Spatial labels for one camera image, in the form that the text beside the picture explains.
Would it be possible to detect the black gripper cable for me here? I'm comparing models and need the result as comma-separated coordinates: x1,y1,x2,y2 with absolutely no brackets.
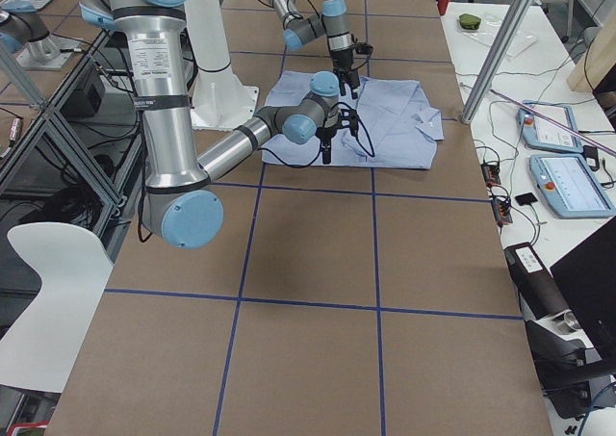
283,0,372,79
262,110,376,168

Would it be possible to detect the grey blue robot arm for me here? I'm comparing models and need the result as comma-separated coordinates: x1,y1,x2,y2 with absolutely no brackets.
267,0,363,99
80,0,341,249

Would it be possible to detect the light blue striped shirt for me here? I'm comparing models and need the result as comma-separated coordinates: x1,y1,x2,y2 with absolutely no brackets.
262,70,445,169

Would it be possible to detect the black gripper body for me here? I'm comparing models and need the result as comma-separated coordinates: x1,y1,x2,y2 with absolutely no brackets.
329,45,357,78
316,104,342,148

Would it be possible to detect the blue teach pendant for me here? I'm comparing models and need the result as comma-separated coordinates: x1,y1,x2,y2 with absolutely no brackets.
518,101,582,154
528,153,615,218

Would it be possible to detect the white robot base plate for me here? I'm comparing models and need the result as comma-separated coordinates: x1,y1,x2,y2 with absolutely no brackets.
191,83,259,131

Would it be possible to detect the far blue teach pendant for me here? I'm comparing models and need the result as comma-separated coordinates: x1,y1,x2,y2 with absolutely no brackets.
518,101,582,154

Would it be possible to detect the grey aluminium frame post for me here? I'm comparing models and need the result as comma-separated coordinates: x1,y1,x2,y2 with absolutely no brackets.
461,0,532,124

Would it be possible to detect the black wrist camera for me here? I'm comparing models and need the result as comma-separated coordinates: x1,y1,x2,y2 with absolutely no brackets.
355,42,373,56
338,109,360,137

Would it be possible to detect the black monitor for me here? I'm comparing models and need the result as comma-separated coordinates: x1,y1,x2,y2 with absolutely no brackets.
551,219,615,358

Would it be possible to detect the near blue teach pendant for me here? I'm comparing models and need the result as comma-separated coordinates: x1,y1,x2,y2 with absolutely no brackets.
528,153,615,218

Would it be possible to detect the white plastic chair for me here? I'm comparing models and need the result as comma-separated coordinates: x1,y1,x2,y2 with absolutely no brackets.
1,222,113,393

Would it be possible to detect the green object on tray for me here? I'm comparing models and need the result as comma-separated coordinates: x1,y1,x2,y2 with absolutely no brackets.
458,13,482,31

